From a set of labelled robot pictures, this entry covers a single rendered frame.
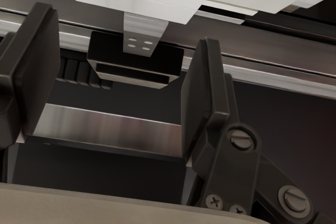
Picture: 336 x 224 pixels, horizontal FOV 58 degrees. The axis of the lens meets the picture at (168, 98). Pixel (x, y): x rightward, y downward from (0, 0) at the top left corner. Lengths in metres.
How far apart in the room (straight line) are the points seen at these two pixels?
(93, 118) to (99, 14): 0.27
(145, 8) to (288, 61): 0.32
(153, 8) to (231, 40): 0.26
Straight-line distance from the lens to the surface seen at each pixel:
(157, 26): 0.25
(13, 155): 0.74
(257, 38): 0.49
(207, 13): 0.22
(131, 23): 0.26
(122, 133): 0.20
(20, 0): 0.48
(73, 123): 0.20
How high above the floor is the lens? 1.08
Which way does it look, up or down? 4 degrees down
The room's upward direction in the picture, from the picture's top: 171 degrees counter-clockwise
